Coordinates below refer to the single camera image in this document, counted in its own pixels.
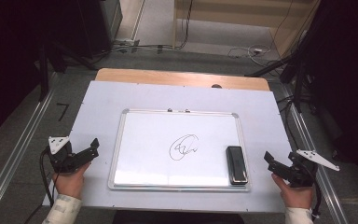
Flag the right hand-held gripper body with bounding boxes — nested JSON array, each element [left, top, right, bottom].
[[286, 148, 340, 189]]

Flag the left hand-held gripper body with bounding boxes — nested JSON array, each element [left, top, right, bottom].
[[47, 135, 86, 175]]

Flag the black whiteboard eraser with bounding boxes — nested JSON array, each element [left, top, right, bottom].
[[225, 145, 250, 186]]

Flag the person's right hand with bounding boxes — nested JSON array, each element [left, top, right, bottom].
[[271, 173, 314, 210]]

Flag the person's left hand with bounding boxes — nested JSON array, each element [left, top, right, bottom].
[[52, 161, 92, 201]]

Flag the black tripod stand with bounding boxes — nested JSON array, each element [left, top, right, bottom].
[[244, 36, 318, 114], [36, 40, 98, 103]]

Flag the dark curtain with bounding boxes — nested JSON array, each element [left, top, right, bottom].
[[302, 0, 358, 195], [0, 0, 87, 147]]

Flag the person's dark legs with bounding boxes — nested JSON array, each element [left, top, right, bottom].
[[112, 210, 246, 224]]

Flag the black cabinet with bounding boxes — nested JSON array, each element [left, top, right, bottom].
[[74, 0, 124, 59]]

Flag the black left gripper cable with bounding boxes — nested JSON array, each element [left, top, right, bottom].
[[38, 148, 56, 208]]

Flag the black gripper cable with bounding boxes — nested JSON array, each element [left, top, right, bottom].
[[38, 148, 56, 208], [310, 178, 323, 222]]

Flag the aluminium floor rail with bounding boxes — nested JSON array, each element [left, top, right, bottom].
[[0, 72, 60, 224], [282, 85, 350, 224]]

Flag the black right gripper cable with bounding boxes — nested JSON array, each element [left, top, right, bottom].
[[310, 178, 323, 222]]

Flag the black floor cable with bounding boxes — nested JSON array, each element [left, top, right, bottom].
[[276, 94, 300, 151]]

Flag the white whiteboard with metal frame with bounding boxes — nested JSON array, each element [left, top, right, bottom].
[[107, 107, 252, 192]]

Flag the white floor cable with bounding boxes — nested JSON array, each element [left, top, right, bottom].
[[227, 43, 274, 67]]

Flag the black hanging cable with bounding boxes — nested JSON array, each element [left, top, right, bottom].
[[177, 0, 195, 50]]

